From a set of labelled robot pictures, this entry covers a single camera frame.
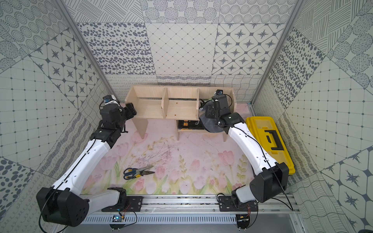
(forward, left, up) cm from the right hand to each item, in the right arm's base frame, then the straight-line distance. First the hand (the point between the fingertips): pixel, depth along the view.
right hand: (213, 110), depth 80 cm
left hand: (-1, +48, +6) cm, 49 cm away
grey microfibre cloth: (-8, +1, -4) cm, 9 cm away
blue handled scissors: (-27, +47, -25) cm, 60 cm away
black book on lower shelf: (-1, +13, -13) cm, 19 cm away
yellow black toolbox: (-6, -32, -11) cm, 35 cm away
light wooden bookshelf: (+8, +20, -3) cm, 21 cm away
